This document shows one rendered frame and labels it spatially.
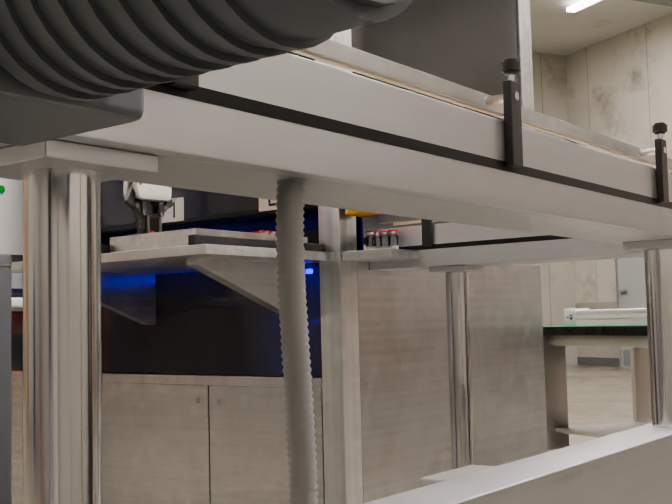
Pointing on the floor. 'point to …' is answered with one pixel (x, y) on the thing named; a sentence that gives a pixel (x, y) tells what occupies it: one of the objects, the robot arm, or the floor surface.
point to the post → (340, 351)
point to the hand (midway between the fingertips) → (149, 225)
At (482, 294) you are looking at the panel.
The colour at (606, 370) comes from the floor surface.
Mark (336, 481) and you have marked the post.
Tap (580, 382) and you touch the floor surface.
